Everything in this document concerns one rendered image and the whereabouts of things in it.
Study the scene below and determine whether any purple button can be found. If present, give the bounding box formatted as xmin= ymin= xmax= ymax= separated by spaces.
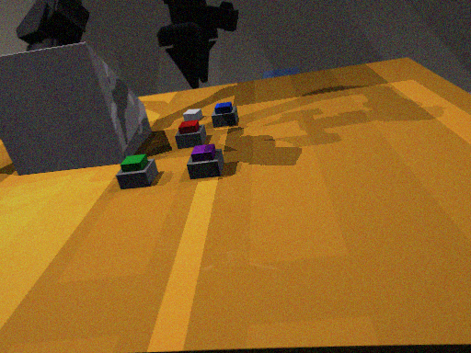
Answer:
xmin=187 ymin=143 xmax=224 ymax=179

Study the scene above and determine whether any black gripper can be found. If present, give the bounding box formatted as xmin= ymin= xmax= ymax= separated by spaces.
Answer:
xmin=156 ymin=0 xmax=218 ymax=89

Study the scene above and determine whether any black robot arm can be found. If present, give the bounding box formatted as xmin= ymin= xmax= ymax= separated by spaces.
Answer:
xmin=17 ymin=0 xmax=238 ymax=51

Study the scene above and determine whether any green button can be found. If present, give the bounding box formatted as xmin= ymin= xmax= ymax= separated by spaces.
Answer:
xmin=116 ymin=154 xmax=158 ymax=189

